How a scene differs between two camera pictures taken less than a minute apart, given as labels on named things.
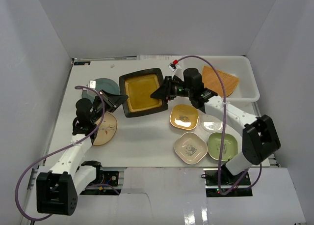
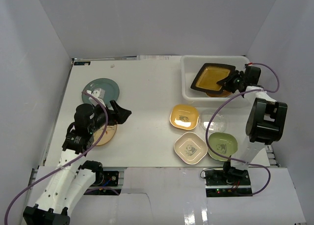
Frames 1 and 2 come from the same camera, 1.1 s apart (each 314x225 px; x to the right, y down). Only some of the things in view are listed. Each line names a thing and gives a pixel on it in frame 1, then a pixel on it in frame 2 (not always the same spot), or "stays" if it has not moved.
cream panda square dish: (191, 148) stays
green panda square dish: (230, 146) stays
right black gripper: (165, 91) to (229, 79)
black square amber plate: (139, 87) to (210, 74)
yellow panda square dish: (184, 116) stays
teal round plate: (106, 84) stays
